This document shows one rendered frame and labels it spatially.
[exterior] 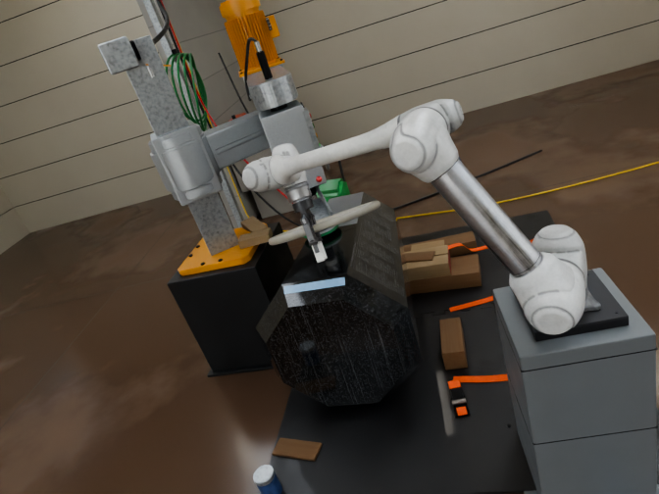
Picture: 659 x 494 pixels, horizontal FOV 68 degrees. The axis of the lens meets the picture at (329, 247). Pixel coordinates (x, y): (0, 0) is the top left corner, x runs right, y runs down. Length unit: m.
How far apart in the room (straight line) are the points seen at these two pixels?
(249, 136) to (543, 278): 2.07
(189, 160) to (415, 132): 1.80
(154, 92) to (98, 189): 6.02
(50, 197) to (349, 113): 5.11
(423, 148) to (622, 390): 1.04
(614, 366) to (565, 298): 0.39
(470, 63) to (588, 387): 5.99
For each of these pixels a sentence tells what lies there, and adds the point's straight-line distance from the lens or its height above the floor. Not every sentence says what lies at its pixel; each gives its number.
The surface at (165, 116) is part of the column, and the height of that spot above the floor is 1.65.
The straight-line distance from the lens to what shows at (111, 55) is 2.84.
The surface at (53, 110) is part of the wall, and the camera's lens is 8.74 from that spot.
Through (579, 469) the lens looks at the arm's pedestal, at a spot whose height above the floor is 0.24.
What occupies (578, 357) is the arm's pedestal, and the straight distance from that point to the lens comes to 1.74.
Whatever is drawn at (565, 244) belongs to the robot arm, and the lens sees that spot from 1.65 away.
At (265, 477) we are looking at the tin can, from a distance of 2.51.
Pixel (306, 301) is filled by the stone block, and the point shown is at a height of 0.75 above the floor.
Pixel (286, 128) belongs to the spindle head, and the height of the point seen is 1.45.
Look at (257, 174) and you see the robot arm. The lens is 1.62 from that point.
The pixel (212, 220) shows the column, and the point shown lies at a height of 1.00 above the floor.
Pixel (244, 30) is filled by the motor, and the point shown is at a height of 1.92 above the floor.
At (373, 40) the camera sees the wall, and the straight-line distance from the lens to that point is 7.22.
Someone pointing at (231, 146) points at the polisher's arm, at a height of 1.36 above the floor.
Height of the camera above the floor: 1.93
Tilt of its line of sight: 25 degrees down
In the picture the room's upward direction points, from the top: 19 degrees counter-clockwise
